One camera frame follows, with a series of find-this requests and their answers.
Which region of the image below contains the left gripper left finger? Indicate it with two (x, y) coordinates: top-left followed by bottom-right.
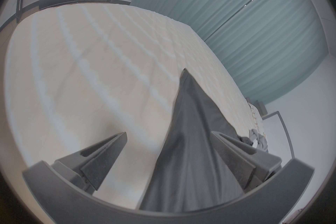
(54, 132), (128, 190)

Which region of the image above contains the grey bedside table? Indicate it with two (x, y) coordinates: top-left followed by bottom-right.
(245, 98), (268, 114)

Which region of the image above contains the black T-shirt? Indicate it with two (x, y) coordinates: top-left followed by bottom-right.
(138, 68), (246, 213)

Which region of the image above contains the white printed pillow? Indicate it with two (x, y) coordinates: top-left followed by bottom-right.
(248, 103), (265, 137)

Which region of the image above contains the pile of clothes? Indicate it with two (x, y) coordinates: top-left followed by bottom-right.
(237, 128), (269, 152)

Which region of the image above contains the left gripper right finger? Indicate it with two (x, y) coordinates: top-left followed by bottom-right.
(211, 131), (282, 189)

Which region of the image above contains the bed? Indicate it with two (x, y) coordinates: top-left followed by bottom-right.
(4, 5), (294, 214)

